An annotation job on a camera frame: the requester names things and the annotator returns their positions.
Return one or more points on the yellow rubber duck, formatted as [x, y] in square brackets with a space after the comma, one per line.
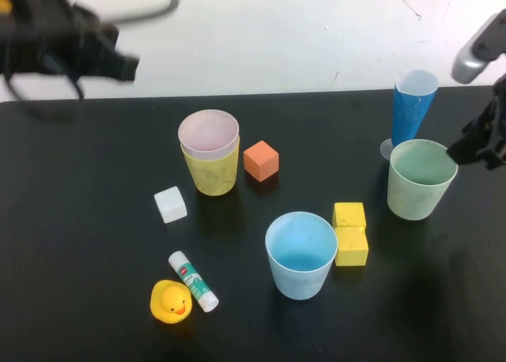
[170, 302]

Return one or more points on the orange cube block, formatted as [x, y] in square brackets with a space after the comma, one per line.
[257, 164]

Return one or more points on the yellow plastic cup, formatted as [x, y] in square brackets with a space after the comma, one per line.
[213, 176]

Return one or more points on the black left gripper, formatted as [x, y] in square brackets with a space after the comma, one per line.
[67, 34]

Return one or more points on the blue paper cone clear base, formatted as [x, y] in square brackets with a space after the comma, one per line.
[409, 113]

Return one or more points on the pink plastic cup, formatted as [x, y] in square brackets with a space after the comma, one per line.
[207, 134]

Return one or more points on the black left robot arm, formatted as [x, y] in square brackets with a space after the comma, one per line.
[16, 34]

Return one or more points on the white green glue stick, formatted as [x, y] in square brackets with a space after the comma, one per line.
[189, 277]

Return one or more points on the blue plastic cup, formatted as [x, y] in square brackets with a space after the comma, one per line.
[300, 281]

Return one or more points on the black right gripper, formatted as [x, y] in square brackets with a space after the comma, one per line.
[500, 101]

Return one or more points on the white cube block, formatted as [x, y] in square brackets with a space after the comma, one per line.
[170, 206]

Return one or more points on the yellow cube block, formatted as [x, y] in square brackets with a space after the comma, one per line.
[348, 213]
[350, 247]

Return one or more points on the green plastic cup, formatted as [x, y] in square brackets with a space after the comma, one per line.
[411, 200]

